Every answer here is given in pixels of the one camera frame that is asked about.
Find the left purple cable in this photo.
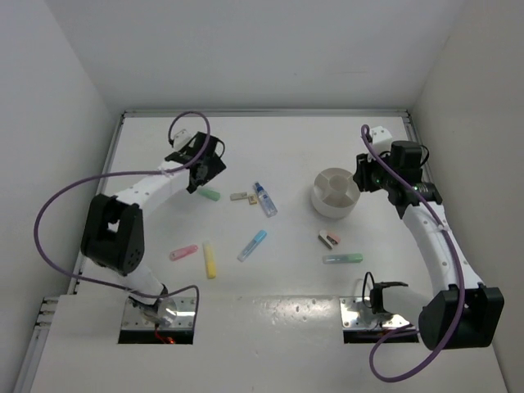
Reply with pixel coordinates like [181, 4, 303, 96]
[34, 111, 211, 328]

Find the metal base plate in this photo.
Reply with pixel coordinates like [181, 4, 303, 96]
[121, 296, 197, 331]
[339, 296, 409, 331]

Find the beige eraser block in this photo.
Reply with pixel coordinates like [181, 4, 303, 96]
[230, 192, 247, 201]

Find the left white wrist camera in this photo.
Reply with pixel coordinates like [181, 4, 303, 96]
[173, 129, 193, 151]

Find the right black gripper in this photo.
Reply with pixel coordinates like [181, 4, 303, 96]
[353, 147, 397, 193]

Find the pink white stapler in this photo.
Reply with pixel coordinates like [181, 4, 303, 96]
[318, 230, 341, 250]

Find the blue capped glue stick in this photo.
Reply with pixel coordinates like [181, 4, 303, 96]
[237, 230, 267, 262]

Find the clear spray bottle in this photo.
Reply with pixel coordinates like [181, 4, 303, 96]
[254, 182, 278, 217]

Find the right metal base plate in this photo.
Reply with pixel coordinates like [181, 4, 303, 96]
[339, 296, 409, 331]

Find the white round divided container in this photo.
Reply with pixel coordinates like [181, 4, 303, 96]
[310, 168, 360, 219]

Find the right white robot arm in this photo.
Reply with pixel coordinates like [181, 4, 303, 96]
[354, 138, 504, 350]

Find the tan eraser block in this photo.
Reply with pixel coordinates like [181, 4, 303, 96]
[247, 194, 258, 205]

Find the green highlighter pen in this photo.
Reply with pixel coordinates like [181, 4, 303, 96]
[197, 187, 221, 201]

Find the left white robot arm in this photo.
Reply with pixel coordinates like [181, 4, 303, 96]
[80, 132, 226, 308]

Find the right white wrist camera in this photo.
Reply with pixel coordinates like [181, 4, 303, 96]
[367, 126, 393, 155]

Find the green clear tube pen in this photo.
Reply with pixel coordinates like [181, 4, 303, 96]
[322, 253, 364, 264]

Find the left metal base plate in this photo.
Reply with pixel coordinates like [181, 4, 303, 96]
[121, 296, 197, 331]

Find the yellow highlighter pen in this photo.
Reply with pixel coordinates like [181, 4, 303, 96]
[202, 242, 217, 279]

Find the pink highlighter pen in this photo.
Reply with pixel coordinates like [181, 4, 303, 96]
[169, 244, 198, 261]

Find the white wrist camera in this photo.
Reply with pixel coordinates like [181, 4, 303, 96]
[173, 129, 193, 151]
[367, 126, 393, 155]

